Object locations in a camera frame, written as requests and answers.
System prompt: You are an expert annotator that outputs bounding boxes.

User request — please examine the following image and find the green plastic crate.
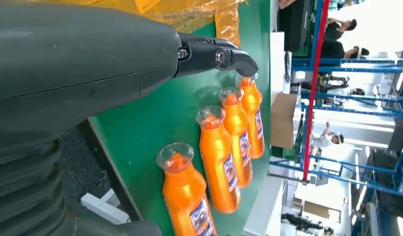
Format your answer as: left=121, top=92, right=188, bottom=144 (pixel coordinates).
left=271, top=147, right=301, bottom=162

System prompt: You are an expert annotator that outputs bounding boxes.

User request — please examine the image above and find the red metal pole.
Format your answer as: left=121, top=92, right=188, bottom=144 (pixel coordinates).
left=302, top=0, right=331, bottom=181

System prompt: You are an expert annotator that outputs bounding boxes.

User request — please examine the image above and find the black background machine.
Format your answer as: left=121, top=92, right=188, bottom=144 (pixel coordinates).
left=300, top=73, right=350, bottom=93

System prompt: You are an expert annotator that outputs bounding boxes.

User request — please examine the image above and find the background person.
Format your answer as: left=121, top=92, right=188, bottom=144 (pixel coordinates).
left=320, top=39, right=371, bottom=59
left=323, top=18, right=358, bottom=41
left=310, top=122, right=344, bottom=149

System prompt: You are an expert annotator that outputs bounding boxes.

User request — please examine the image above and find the yellow taped cardboard mat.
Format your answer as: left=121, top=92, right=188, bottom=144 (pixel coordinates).
left=27, top=0, right=248, bottom=48

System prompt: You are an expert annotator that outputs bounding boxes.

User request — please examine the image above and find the white table leg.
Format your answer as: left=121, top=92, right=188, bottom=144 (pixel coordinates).
left=80, top=189, right=130, bottom=225

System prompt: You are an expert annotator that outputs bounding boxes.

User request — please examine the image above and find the white desk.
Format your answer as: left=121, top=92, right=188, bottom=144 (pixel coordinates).
left=270, top=30, right=301, bottom=98

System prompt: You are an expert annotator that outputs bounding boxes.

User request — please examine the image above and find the blue metal shelf rack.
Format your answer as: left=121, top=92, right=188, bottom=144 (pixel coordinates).
left=270, top=0, right=403, bottom=236

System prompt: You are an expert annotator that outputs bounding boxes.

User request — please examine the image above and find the brown cardboard box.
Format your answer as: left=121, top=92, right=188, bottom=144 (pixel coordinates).
left=270, top=92, right=300, bottom=149

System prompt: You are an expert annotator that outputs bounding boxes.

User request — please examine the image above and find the orange detergent bottle clear cap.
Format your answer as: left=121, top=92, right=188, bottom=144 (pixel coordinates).
left=236, top=74, right=265, bottom=160
left=195, top=106, right=242, bottom=214
left=156, top=142, right=218, bottom=236
left=218, top=87, right=253, bottom=189

